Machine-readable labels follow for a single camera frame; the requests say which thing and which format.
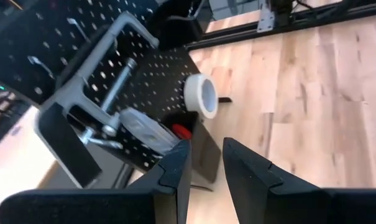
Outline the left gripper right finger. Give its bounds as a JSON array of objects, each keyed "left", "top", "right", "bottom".
[{"left": 222, "top": 137, "right": 376, "bottom": 224}]

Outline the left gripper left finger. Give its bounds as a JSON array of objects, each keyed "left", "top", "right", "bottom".
[{"left": 0, "top": 139, "right": 193, "bottom": 224}]

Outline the silver utility knife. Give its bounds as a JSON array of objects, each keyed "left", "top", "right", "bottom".
[{"left": 118, "top": 106, "right": 181, "bottom": 156}]

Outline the red-handled screwdriver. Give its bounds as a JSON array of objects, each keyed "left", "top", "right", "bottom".
[{"left": 171, "top": 123, "right": 193, "bottom": 141}]

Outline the grey C-clamp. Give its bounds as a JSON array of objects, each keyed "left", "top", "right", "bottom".
[{"left": 34, "top": 10, "right": 161, "bottom": 190}]

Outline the white masking tape roll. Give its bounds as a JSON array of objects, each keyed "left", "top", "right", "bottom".
[{"left": 183, "top": 73, "right": 220, "bottom": 120}]

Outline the silver peg hook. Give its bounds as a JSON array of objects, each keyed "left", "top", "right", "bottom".
[
  {"left": 66, "top": 16, "right": 91, "bottom": 43},
  {"left": 27, "top": 55, "right": 55, "bottom": 80}
]

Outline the tall black pegboard bin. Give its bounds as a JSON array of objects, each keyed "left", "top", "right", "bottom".
[{"left": 118, "top": 107, "right": 223, "bottom": 192}]

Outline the light wood desk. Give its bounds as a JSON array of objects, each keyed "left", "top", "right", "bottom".
[{"left": 0, "top": 105, "right": 62, "bottom": 224}]

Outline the black metal pegboard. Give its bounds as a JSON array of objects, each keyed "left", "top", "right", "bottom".
[{"left": 0, "top": 0, "right": 235, "bottom": 175}]

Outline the black aluminium table frame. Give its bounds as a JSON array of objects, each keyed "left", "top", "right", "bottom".
[{"left": 184, "top": 0, "right": 376, "bottom": 52}]

